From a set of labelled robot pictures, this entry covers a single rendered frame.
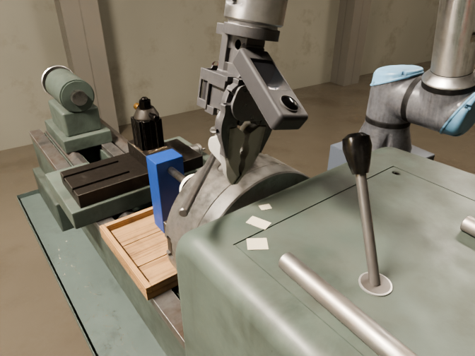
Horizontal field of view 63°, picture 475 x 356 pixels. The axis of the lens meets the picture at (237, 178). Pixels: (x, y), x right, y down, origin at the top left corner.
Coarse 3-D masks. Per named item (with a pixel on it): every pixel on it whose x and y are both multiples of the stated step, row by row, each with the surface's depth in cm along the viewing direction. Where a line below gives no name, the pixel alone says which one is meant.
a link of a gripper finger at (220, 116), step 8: (224, 104) 48; (224, 112) 48; (216, 120) 49; (224, 120) 48; (232, 120) 49; (216, 128) 49; (224, 128) 49; (224, 136) 49; (224, 144) 50; (224, 152) 50
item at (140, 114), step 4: (152, 108) 122; (136, 112) 122; (140, 112) 121; (144, 112) 121; (148, 112) 121; (152, 112) 122; (156, 112) 123; (136, 116) 121; (140, 116) 121; (144, 116) 121; (148, 116) 121; (140, 120) 121; (144, 120) 121; (148, 120) 121
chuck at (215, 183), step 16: (256, 160) 72; (272, 160) 74; (192, 176) 72; (208, 176) 71; (224, 176) 69; (208, 192) 68; (176, 208) 71; (192, 208) 68; (208, 208) 66; (176, 224) 71; (192, 224) 67; (176, 240) 71
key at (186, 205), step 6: (210, 156) 61; (210, 162) 59; (204, 168) 57; (210, 168) 58; (204, 174) 55; (198, 180) 53; (204, 180) 54; (192, 186) 52; (198, 186) 52; (192, 192) 50; (198, 192) 51; (186, 198) 48; (192, 198) 49; (186, 204) 47; (192, 204) 48; (180, 210) 46; (186, 210) 46
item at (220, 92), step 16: (224, 32) 47; (240, 32) 45; (256, 32) 45; (272, 32) 46; (224, 48) 50; (240, 48) 48; (256, 48) 48; (224, 64) 51; (208, 80) 51; (224, 80) 48; (240, 80) 47; (208, 96) 52; (224, 96) 49; (240, 96) 48; (208, 112) 52; (240, 112) 49; (256, 112) 50
